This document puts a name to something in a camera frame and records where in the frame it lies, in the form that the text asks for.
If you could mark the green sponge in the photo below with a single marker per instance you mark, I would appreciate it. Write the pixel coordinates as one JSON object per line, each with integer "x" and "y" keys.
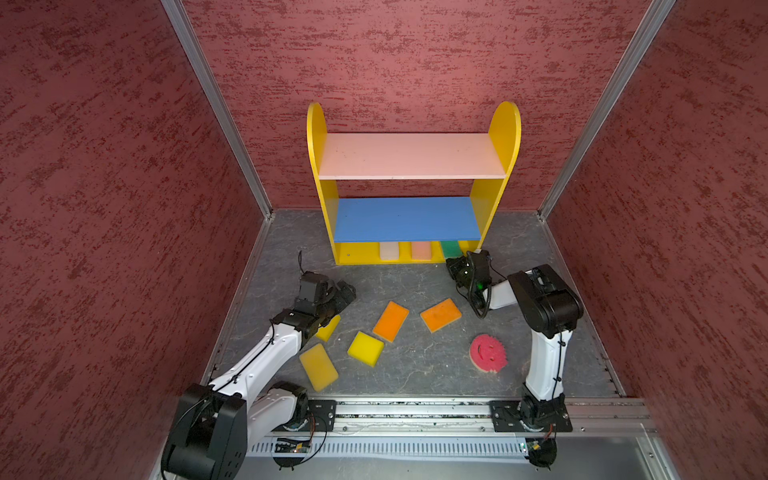
{"x": 451, "y": 249}

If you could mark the left circuit board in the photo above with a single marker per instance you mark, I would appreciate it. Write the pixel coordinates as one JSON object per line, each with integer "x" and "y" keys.
{"x": 293, "y": 446}

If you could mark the right circuit board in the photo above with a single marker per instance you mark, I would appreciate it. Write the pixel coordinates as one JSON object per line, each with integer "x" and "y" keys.
{"x": 540, "y": 447}

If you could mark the aluminium front rail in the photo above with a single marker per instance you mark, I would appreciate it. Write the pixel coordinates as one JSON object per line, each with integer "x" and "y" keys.
{"x": 468, "y": 416}

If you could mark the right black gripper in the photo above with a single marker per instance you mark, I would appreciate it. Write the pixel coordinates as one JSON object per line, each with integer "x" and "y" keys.
{"x": 453, "y": 264}

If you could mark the circuit board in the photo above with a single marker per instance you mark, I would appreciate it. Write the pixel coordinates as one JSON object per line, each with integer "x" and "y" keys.
{"x": 293, "y": 446}
{"x": 540, "y": 447}

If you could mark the pink round smiley sponge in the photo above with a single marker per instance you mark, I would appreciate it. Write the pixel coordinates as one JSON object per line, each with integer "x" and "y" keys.
{"x": 488, "y": 354}

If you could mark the orange sponge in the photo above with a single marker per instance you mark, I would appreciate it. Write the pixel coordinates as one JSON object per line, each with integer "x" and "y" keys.
{"x": 440, "y": 315}
{"x": 391, "y": 321}

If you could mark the large yellow sponge front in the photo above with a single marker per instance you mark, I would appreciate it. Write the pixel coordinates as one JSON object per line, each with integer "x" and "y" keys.
{"x": 318, "y": 367}

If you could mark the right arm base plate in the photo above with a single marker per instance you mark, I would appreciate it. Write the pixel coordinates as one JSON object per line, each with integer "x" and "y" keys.
{"x": 510, "y": 415}

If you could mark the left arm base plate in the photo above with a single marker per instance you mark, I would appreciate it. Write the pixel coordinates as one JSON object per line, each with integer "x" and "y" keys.
{"x": 323, "y": 413}

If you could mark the salmon pink sponge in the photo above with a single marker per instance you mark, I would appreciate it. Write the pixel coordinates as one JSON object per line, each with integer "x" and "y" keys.
{"x": 421, "y": 251}

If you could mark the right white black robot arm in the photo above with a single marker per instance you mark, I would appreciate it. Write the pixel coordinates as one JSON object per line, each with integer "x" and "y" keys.
{"x": 551, "y": 310}

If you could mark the yellow sponge near left gripper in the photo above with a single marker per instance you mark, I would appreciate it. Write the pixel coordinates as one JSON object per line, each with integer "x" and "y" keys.
{"x": 324, "y": 333}

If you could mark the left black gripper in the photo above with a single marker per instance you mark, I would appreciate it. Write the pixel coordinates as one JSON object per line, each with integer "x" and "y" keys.
{"x": 341, "y": 303}

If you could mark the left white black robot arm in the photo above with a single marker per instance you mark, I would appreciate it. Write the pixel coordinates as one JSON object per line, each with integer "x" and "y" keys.
{"x": 216, "y": 423}

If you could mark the cream white sponge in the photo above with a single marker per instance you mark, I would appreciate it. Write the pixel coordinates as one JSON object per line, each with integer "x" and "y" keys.
{"x": 389, "y": 251}

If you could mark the small yellow square sponge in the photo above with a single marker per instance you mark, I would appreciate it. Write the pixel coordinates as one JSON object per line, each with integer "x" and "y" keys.
{"x": 366, "y": 349}

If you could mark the yellow shelf unit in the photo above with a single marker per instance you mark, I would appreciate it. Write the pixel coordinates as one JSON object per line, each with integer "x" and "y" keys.
{"x": 356, "y": 226}

